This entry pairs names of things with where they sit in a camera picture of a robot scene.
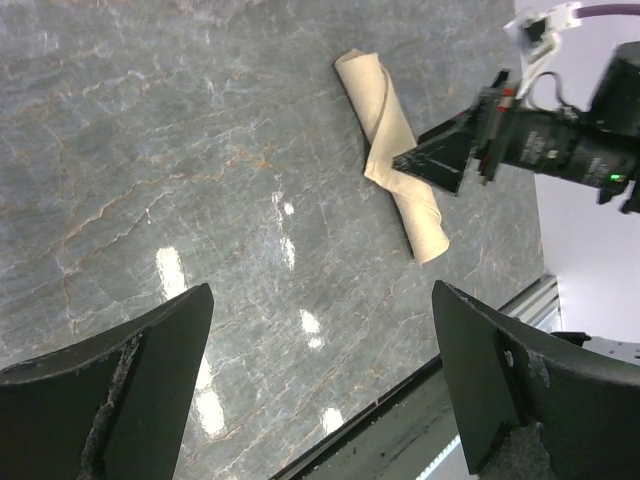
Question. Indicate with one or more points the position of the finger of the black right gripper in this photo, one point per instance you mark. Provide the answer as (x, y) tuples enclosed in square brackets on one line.
[(463, 124), (440, 162)]

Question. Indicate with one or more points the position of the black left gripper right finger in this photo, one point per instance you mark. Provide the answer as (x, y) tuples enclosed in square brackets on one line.
[(578, 409)]

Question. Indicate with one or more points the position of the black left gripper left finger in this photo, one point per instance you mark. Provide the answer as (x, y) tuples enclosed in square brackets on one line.
[(113, 406)]

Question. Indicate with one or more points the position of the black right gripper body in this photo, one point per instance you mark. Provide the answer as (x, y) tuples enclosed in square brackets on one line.
[(597, 148)]

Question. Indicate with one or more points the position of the beige cloth napkin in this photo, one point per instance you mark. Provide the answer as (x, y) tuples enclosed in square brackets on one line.
[(371, 92)]

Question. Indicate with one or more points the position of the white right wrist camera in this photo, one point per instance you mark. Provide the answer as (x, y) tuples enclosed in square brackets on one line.
[(537, 35)]

